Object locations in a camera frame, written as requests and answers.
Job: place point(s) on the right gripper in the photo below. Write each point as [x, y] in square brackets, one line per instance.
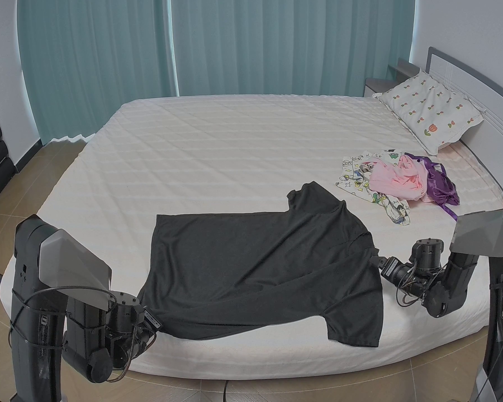
[396, 272]

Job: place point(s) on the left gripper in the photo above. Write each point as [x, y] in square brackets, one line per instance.
[151, 320]

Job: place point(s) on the black T-shirt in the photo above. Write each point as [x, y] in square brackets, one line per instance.
[255, 274]

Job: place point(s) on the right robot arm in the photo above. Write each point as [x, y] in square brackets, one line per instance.
[457, 283]

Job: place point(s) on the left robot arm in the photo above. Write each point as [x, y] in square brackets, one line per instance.
[37, 341]

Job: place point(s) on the bed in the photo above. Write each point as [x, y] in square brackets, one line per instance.
[234, 149]

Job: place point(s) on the pink garment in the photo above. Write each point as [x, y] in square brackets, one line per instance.
[398, 182]

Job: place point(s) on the purple garment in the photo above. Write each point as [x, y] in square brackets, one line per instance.
[440, 182]

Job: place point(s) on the white printed garment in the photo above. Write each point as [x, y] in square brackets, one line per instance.
[352, 178]

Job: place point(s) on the white printed pillow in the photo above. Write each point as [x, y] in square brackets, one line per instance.
[431, 107]

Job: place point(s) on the grey bedside table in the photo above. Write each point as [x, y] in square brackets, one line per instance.
[379, 86]

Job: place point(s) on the blue-green curtain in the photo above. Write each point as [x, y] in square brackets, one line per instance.
[96, 57]
[297, 36]

